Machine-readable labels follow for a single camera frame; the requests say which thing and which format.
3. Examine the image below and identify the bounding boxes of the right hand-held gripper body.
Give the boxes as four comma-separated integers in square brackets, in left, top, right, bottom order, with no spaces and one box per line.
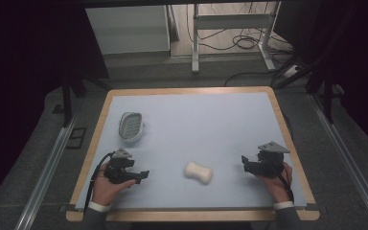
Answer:
[256,140,291,178]

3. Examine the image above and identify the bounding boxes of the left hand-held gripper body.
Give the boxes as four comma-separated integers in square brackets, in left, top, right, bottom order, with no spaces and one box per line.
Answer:
[103,147,136,185]

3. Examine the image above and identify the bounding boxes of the grey soap dish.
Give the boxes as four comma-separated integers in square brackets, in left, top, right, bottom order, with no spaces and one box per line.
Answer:
[118,111,147,144]

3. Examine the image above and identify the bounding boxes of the white soap bar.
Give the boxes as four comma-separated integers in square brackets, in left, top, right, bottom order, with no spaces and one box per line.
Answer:
[183,160,215,186]

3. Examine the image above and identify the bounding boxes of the person's left hand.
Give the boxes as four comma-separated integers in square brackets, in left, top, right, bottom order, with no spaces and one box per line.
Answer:
[91,160,138,207]

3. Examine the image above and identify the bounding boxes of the person's right hand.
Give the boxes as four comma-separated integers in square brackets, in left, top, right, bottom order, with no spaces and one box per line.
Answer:
[256,161,294,204]

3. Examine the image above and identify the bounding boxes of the black floor grille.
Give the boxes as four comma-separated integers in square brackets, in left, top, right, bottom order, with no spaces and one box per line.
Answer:
[64,126,88,150]

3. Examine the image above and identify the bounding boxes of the light blue table mat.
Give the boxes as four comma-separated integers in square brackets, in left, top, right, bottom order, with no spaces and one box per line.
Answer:
[75,91,308,211]

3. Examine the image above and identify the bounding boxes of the black metal stand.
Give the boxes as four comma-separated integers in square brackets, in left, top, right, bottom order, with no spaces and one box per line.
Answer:
[58,71,113,128]
[272,57,346,125]

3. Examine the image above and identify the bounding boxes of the white power strip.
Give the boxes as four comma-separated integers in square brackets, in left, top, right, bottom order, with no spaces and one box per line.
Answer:
[282,64,302,80]

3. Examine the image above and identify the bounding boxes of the white cabinet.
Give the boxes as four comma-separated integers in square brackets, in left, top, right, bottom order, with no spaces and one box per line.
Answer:
[84,4,171,56]

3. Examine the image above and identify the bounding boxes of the dark curtain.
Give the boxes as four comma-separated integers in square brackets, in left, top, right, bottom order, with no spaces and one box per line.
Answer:
[272,0,368,157]
[0,0,110,212]

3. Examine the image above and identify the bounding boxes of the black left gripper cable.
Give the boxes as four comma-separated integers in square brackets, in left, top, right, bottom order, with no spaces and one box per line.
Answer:
[83,150,115,213]

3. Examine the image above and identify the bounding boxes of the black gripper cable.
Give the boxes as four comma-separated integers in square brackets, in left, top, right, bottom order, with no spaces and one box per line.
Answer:
[267,162,295,204]
[83,150,115,213]

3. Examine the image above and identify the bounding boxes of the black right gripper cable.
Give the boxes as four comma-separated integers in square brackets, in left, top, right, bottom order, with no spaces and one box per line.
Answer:
[267,162,295,204]

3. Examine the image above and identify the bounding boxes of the aluminium rail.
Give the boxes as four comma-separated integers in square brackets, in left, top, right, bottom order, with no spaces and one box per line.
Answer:
[13,116,79,230]
[309,93,368,230]

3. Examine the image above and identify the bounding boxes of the black floor cables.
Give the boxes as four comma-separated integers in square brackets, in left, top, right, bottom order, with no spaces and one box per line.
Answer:
[185,1,296,87]

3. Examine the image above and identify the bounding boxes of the white metal desk frame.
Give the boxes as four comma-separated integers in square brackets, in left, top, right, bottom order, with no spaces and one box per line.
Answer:
[191,0,283,75]

